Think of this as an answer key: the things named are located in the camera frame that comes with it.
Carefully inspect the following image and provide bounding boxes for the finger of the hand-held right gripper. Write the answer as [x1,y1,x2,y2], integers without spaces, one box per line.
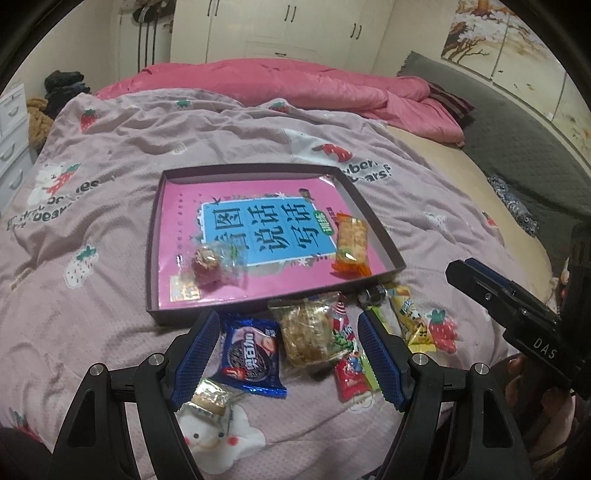
[445,261,561,334]
[464,257,563,320]

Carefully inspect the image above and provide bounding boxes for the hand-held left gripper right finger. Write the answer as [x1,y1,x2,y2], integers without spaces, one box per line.
[358,308,546,480]

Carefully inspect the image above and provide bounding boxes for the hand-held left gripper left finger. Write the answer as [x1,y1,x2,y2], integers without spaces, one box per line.
[48,310,221,480]

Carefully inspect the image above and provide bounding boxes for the green pea snack packet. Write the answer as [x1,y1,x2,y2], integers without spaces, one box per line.
[330,318,361,365]

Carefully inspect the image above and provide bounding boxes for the light green snack packet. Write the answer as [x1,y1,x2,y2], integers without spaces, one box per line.
[362,300,399,400]

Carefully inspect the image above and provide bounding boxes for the red lollipop packet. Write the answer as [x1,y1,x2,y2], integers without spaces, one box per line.
[332,300,377,403]

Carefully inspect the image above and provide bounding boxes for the dark cardboard box tray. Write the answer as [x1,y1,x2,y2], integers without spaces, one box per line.
[145,162,407,326]

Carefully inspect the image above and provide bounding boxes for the yellow snack packet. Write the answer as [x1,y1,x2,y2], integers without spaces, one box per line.
[387,285,437,354]

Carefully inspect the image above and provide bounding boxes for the gold foil candy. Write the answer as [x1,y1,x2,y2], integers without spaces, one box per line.
[185,376,250,421]

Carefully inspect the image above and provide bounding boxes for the blue cookie packet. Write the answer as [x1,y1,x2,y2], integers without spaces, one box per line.
[218,316,288,398]

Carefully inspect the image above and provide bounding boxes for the dark candy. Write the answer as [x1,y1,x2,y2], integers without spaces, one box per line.
[358,284,389,308]

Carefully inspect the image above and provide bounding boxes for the clear pastry packet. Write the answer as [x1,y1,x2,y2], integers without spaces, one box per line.
[268,292,349,377]

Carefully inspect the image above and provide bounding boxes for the person's right forearm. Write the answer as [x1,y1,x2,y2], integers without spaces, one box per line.
[517,394,589,468]

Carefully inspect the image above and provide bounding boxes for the person's right hand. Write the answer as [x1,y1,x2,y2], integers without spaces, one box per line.
[505,356,528,411]

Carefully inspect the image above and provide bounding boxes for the patterned dark cloth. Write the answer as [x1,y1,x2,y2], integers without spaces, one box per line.
[487,173,541,238]

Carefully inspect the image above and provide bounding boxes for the red candy in clear wrapper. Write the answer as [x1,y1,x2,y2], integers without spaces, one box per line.
[187,242,250,289]

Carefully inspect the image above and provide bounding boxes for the beige bed sheet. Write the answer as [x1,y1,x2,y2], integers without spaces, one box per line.
[383,124,573,324]

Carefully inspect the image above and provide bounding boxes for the orange cracker packet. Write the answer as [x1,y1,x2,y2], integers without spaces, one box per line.
[331,213,372,278]

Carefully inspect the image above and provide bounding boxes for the pink book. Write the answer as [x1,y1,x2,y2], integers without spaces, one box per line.
[157,178,393,308]

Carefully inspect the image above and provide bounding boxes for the strawberry print blanket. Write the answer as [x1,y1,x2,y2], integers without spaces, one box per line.
[0,88,555,480]

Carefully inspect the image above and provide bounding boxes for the grey padded headboard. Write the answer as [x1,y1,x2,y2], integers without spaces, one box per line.
[397,51,591,278]

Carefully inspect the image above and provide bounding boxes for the striped pillow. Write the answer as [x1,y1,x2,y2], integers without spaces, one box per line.
[427,83,476,127]

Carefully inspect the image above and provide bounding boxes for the pink quilt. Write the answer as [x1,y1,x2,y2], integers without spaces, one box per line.
[95,58,467,148]

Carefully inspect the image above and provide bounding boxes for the brown plush blanket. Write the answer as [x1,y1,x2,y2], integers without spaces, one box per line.
[25,98,56,151]

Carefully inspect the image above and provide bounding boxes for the white drawer cabinet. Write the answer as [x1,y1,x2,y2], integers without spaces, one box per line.
[0,83,28,204]

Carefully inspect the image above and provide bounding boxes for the dark clothes pile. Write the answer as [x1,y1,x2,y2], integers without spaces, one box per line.
[44,70,93,112]

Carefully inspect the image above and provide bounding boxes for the white wardrobe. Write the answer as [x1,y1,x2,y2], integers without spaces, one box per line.
[168,0,398,77]

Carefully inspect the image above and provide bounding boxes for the tree wall painting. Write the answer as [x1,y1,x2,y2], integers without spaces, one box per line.
[441,0,591,153]

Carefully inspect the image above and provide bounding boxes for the hanging bags and straps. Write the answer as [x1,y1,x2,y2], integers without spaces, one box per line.
[131,2,168,75]

